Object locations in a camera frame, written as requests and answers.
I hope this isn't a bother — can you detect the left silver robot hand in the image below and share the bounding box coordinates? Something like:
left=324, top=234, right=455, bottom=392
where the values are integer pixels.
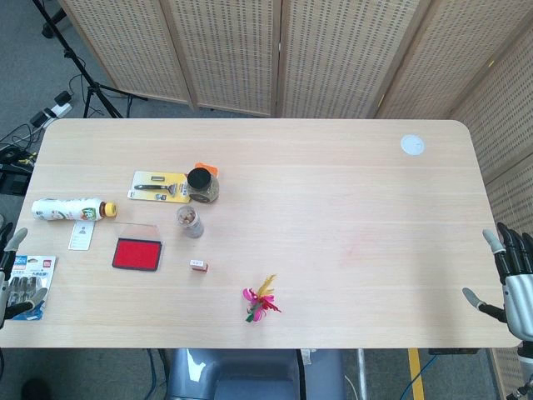
left=0, top=216, right=47, bottom=330

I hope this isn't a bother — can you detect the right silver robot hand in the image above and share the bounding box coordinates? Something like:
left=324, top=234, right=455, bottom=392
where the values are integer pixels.
left=461, top=222, right=533, bottom=347

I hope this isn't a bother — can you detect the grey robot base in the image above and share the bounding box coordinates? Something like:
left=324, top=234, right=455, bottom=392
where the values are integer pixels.
left=166, top=347, right=346, bottom=400

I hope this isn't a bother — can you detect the white drink bottle yellow cap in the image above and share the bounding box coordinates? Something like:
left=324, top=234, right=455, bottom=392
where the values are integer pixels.
left=31, top=197, right=119, bottom=223

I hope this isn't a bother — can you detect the black floor equipment box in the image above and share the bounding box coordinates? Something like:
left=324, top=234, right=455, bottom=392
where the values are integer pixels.
left=0, top=164, right=32, bottom=195

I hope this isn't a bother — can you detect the white id card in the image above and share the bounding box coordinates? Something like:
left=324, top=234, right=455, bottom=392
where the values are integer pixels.
left=67, top=221, right=96, bottom=252

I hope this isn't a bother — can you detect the black box under table edge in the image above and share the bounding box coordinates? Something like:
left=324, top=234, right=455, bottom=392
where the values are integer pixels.
left=428, top=347, right=480, bottom=356

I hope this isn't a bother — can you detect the red ink pad clear lid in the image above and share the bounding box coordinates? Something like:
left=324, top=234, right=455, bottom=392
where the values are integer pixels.
left=111, top=222, right=164, bottom=273

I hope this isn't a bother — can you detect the white power strip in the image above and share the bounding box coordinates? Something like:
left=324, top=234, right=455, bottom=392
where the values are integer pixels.
left=41, top=102, right=72, bottom=122

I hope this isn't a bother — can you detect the razor on yellow blister card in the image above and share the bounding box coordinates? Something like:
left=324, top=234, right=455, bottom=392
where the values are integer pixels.
left=127, top=170, right=193, bottom=204

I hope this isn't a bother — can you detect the black tripod stand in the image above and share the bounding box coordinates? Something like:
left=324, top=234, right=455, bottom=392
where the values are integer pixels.
left=31, top=0, right=149, bottom=120

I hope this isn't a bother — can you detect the tall clear plastic snack jar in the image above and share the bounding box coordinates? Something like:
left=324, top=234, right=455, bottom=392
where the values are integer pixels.
left=175, top=205, right=206, bottom=239

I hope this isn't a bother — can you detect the white round table grommet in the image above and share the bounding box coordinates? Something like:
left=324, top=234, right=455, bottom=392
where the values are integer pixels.
left=400, top=133, right=426, bottom=158

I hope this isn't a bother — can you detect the silver table leg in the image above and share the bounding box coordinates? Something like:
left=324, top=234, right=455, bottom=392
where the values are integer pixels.
left=356, top=348, right=370, bottom=400

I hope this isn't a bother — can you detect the glass jar with black lid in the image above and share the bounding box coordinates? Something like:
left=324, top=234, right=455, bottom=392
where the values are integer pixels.
left=184, top=167, right=221, bottom=204

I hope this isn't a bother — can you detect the orange packet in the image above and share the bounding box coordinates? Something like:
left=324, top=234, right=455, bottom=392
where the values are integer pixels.
left=193, top=162, right=220, bottom=178

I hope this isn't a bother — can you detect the colourful feather shuttlecock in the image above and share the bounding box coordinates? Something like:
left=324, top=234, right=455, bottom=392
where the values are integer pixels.
left=242, top=273, right=282, bottom=324

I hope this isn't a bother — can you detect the wooden folding screen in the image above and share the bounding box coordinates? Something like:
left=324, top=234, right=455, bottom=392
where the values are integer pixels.
left=57, top=0, right=533, bottom=400

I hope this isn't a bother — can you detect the blue cable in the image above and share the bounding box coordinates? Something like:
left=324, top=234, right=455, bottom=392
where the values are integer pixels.
left=410, top=353, right=438, bottom=400

